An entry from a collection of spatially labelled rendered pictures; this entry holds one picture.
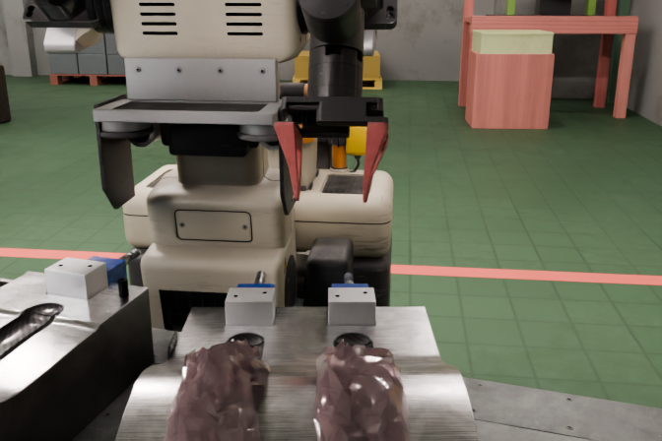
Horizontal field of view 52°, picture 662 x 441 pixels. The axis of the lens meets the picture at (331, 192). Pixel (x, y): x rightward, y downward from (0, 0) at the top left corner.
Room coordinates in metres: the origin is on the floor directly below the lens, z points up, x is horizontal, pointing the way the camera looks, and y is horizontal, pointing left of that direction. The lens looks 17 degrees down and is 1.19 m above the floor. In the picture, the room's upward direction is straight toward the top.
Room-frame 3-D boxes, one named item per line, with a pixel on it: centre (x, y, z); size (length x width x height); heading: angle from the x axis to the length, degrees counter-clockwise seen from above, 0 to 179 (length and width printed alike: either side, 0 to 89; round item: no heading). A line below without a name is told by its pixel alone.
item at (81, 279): (0.70, 0.25, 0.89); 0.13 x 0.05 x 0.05; 162
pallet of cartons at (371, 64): (8.87, -0.08, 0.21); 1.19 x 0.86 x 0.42; 84
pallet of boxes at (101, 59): (9.25, 3.06, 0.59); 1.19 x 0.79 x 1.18; 84
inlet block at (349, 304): (0.71, -0.02, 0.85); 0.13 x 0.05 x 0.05; 0
